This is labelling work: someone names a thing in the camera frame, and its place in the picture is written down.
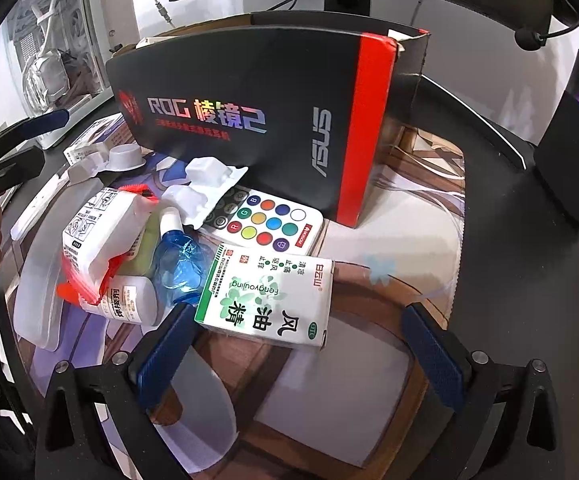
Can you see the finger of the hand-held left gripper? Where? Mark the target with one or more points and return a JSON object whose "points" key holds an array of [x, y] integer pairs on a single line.
{"points": [[44, 121], [14, 167]]}

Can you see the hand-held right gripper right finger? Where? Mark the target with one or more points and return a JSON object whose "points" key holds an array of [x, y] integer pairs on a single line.
{"points": [[432, 355]]}

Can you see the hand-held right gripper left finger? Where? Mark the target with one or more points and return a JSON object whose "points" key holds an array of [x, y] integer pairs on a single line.
{"points": [[164, 355]]}

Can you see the blue and white eye box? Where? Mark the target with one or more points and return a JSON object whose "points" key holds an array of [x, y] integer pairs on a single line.
{"points": [[102, 132]]}

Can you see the blue glass bottle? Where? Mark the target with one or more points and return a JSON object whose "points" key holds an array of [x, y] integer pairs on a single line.
{"points": [[179, 265]]}

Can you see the white and green medicine box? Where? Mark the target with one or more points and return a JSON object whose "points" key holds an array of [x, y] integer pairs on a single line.
{"points": [[264, 295]]}

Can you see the black and red cardboard box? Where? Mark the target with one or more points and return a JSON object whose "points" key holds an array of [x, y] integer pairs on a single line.
{"points": [[249, 125]]}

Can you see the white glue bottle red cap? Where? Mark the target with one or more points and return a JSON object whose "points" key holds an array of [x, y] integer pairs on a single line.
{"points": [[129, 300]]}

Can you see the printed desk mat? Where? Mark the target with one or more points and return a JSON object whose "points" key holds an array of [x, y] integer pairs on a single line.
{"points": [[349, 360]]}

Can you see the white plastic cap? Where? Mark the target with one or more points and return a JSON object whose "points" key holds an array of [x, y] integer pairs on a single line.
{"points": [[127, 157]]}

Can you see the white and red zip bag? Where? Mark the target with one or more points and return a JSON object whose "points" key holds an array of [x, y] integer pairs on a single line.
{"points": [[99, 230]]}

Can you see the white glass computer case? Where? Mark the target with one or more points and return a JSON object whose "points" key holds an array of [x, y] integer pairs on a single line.
{"points": [[104, 20]]}

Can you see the translucent plastic case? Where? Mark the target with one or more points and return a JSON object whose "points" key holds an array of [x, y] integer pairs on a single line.
{"points": [[39, 300]]}

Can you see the white blister tray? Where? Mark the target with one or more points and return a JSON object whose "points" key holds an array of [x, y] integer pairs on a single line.
{"points": [[194, 195]]}

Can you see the white remote coloured buttons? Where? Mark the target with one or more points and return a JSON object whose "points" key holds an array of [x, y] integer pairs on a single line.
{"points": [[269, 220]]}

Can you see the black cylindrical speaker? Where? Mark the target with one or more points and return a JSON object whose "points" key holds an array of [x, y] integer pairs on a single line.
{"points": [[574, 150]]}

